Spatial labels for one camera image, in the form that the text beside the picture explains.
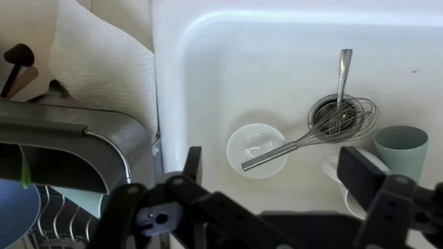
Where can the metal sink drain strainer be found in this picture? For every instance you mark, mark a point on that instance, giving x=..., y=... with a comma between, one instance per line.
x=324, y=108

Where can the wooden kitchen utensil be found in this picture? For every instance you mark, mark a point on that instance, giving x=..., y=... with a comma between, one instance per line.
x=28, y=76

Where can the white ceramic cup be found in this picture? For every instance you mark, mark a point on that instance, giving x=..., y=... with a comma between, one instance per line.
x=330, y=168

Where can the metal spoon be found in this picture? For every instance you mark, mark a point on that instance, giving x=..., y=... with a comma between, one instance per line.
x=344, y=69

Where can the teal plastic cup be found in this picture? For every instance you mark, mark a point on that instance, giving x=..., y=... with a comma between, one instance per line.
x=402, y=157

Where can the white paper towel sheet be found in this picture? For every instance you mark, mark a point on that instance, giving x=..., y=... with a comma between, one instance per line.
x=102, y=60

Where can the black kitchen utensil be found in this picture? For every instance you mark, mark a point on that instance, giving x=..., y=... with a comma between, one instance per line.
x=19, y=56

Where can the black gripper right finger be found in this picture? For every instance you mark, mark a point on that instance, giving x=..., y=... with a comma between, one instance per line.
x=392, y=202

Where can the grey dish rack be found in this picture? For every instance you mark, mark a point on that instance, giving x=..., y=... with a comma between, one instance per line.
x=70, y=125

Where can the blue bowl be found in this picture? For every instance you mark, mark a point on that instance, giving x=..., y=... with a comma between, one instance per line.
x=16, y=208

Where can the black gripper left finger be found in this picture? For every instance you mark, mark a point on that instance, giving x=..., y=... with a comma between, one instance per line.
x=208, y=208

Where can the white kitchen sink basin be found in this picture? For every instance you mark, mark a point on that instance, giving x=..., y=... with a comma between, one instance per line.
x=258, y=69

